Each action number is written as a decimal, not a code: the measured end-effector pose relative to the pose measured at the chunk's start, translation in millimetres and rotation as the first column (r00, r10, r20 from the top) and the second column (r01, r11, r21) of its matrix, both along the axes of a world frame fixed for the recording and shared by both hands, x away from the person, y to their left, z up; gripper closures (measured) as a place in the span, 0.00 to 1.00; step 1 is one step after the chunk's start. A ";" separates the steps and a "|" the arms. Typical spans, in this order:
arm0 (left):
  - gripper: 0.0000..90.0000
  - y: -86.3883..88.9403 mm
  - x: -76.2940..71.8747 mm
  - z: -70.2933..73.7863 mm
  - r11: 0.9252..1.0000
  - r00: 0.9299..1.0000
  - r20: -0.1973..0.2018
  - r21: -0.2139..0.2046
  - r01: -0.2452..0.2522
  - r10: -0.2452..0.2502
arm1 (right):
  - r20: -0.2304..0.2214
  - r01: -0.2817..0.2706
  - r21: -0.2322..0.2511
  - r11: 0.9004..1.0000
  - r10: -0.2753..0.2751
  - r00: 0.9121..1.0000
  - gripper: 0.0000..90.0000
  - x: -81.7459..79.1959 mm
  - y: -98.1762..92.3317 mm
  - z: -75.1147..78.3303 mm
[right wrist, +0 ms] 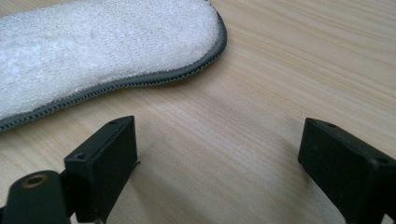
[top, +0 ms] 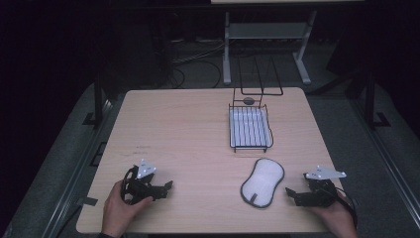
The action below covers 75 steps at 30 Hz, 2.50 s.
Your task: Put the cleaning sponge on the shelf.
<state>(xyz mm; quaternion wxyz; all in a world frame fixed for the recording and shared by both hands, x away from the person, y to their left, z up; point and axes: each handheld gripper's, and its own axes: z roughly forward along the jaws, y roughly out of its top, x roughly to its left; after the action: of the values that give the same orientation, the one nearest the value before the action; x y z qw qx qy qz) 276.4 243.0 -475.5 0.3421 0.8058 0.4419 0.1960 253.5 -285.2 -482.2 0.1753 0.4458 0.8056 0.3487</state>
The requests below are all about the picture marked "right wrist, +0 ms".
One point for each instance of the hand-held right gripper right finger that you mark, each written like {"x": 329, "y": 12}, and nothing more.
{"x": 345, "y": 174}

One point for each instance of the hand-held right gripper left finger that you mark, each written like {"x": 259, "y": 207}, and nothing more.
{"x": 102, "y": 168}

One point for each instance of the white fleece insole grey edge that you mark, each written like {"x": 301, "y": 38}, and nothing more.
{"x": 93, "y": 53}

